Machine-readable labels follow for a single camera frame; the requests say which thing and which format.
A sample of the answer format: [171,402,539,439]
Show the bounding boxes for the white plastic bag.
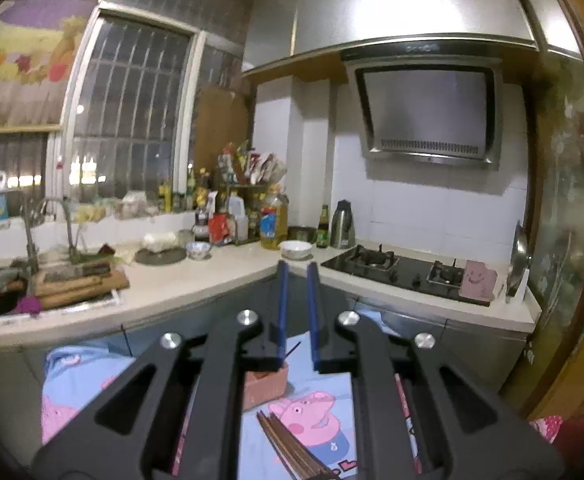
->
[142,231,180,252]

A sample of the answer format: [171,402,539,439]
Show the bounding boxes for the black gas stove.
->
[320,244,493,307]

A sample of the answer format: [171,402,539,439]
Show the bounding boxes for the pink dotted cloth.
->
[529,414,584,461]

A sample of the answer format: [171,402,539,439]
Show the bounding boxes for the green glass bottle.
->
[317,205,331,248]

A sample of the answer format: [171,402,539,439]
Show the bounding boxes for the bunch of wooden chopsticks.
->
[256,409,334,480]

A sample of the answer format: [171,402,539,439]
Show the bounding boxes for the yellow cooking oil bottle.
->
[260,185,290,251]

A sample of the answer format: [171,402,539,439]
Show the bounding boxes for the red packet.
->
[209,212,235,246]

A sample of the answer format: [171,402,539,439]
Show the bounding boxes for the steel range hood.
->
[342,42,504,171]

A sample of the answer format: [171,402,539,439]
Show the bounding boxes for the pink cartoon cloth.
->
[460,260,498,306]

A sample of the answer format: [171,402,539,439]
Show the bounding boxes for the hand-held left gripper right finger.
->
[306,261,565,480]

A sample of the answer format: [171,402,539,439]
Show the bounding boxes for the steel straight faucet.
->
[21,204,42,273]

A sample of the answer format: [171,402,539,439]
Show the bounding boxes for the white bowl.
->
[279,240,313,261]

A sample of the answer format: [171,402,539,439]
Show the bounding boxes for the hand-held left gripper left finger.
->
[31,260,293,480]

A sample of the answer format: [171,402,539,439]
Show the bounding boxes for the barred window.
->
[62,2,205,201]

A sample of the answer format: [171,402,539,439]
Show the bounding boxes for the steel gooseneck faucet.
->
[39,197,83,265]

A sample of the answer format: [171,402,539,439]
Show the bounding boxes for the steel pan lid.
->
[504,220,529,303]

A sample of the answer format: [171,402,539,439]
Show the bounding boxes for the blue cartoon pig blanket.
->
[39,332,420,480]

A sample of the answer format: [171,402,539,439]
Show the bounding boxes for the cartoon printed window blind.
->
[0,0,128,136]

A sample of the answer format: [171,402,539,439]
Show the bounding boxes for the white plastic bottle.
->
[224,195,249,241]

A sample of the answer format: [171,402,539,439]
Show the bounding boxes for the pink plastic basket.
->
[243,362,291,412]

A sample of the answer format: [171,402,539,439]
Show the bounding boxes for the stainless steel kettle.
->
[330,200,357,250]

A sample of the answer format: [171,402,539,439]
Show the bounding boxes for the wooden cutting boards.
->
[32,262,130,311]

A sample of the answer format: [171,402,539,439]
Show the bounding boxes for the purple cloth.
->
[16,296,43,317]

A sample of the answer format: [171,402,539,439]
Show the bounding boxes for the round dark plate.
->
[134,247,187,266]

